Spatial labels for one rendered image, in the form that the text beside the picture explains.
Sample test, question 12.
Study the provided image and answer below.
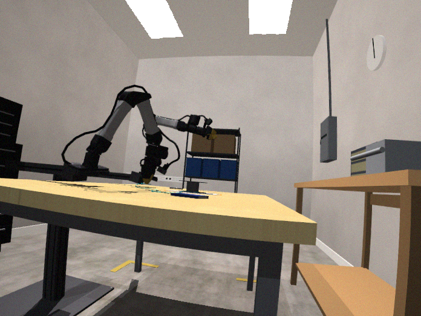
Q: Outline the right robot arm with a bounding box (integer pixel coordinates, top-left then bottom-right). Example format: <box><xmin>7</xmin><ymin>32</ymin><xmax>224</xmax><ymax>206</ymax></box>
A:
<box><xmin>68</xmin><ymin>91</ymin><xmax>168</xmax><ymax>171</ymax></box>

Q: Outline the grey perforated disc with centre hole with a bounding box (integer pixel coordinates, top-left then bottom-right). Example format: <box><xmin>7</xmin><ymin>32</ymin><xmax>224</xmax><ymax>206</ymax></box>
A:
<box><xmin>183</xmin><ymin>181</ymin><xmax>199</xmax><ymax>193</ymax></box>

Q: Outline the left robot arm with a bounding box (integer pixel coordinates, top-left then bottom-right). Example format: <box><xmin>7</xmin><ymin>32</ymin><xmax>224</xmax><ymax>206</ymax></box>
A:
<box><xmin>154</xmin><ymin>114</ymin><xmax>212</xmax><ymax>166</ymax></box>

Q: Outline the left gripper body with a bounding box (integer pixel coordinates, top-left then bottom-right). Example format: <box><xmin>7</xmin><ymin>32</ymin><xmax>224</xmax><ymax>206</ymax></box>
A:
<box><xmin>196</xmin><ymin>126</ymin><xmax>213</xmax><ymax>140</ymax></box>

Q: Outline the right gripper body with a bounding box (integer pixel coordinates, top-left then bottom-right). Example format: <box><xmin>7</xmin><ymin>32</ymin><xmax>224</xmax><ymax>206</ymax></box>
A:
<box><xmin>140</xmin><ymin>157</ymin><xmax>157</xmax><ymax>179</ymax></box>

